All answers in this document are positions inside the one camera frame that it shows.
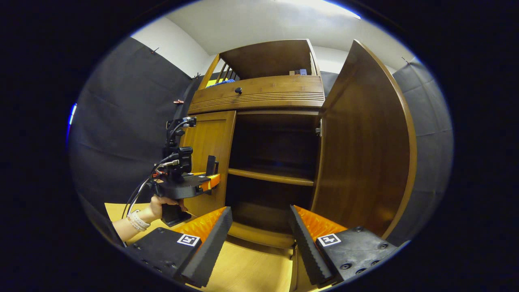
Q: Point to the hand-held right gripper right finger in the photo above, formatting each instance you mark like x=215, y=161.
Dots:
x=308, y=251

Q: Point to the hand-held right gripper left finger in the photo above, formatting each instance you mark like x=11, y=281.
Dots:
x=211, y=247

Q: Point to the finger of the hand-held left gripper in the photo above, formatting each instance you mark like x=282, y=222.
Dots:
x=214, y=181

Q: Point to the wooden cabinet door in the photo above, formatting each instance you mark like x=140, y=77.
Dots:
x=206, y=134
x=365, y=154

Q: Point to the wooden double-door shoe cabinet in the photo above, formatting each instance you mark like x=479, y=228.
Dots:
x=267, y=61

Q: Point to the wooden inner cabinet shelf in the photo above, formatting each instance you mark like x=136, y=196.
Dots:
x=271, y=176

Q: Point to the wooden cabinet drawer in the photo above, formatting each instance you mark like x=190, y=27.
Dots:
x=275, y=91

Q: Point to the white wristwatch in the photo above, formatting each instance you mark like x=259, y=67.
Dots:
x=138, y=221

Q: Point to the black backdrop cloth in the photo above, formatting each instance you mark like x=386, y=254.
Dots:
x=121, y=121

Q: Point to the blue cloth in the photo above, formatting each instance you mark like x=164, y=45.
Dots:
x=221, y=83

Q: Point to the lilac book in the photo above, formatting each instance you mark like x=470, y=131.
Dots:
x=302, y=71

